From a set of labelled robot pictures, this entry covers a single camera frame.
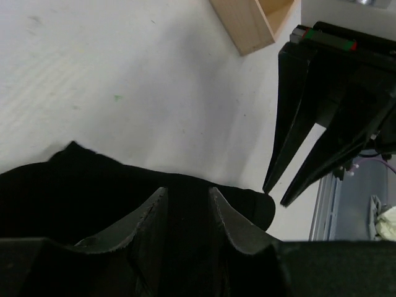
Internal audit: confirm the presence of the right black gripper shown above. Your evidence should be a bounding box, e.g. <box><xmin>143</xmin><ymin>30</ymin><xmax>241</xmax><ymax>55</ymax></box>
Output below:
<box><xmin>263</xmin><ymin>22</ymin><xmax>395</xmax><ymax>207</ymax></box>

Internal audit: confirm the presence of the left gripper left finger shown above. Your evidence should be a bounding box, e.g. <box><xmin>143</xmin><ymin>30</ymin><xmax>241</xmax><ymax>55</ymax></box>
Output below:
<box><xmin>1</xmin><ymin>187</ymin><xmax>168</xmax><ymax>296</ymax></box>

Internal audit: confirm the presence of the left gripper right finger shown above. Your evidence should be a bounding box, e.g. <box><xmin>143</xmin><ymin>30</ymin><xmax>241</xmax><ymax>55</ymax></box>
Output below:
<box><xmin>209</xmin><ymin>187</ymin><xmax>395</xmax><ymax>296</ymax></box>

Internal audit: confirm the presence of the black garment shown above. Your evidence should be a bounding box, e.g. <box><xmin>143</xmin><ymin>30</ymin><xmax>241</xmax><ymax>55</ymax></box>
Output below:
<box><xmin>0</xmin><ymin>140</ymin><xmax>277</xmax><ymax>248</ymax></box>

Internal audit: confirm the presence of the wooden compartment organizer box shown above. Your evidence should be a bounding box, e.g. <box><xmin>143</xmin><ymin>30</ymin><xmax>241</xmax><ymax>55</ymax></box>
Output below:
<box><xmin>209</xmin><ymin>0</ymin><xmax>301</xmax><ymax>56</ymax></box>

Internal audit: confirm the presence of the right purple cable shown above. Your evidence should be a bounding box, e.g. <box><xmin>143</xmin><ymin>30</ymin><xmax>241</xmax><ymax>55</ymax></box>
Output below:
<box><xmin>355</xmin><ymin>153</ymin><xmax>396</xmax><ymax>174</ymax></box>

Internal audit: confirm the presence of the aluminium mounting rail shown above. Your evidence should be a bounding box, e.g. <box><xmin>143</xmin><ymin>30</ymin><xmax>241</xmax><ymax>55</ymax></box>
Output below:
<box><xmin>309</xmin><ymin>174</ymin><xmax>342</xmax><ymax>241</ymax></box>

